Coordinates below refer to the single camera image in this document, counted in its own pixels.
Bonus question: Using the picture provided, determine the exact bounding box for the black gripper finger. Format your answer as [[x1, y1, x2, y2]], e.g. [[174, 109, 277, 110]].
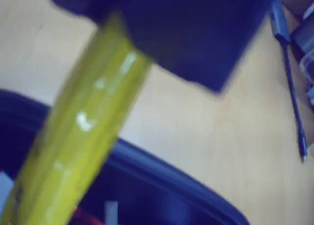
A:
[[48, 0, 123, 26], [122, 0, 280, 96]]

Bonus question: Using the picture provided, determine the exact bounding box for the yellow instant coffee stick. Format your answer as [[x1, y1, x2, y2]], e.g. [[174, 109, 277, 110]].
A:
[[0, 11, 154, 225]]

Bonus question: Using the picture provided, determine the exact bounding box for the black soft bowl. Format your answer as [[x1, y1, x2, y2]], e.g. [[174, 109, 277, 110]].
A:
[[0, 88, 251, 225]]

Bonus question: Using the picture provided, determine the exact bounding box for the grey plastic device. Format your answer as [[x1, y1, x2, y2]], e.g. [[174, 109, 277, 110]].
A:
[[290, 2, 314, 73]]

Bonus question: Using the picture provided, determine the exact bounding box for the white plug connector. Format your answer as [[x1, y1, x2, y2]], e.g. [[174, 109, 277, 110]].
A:
[[105, 201, 119, 225]]

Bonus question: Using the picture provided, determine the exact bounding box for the dark braided adapter cable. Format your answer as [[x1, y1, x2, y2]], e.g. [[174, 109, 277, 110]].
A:
[[269, 0, 310, 163]]

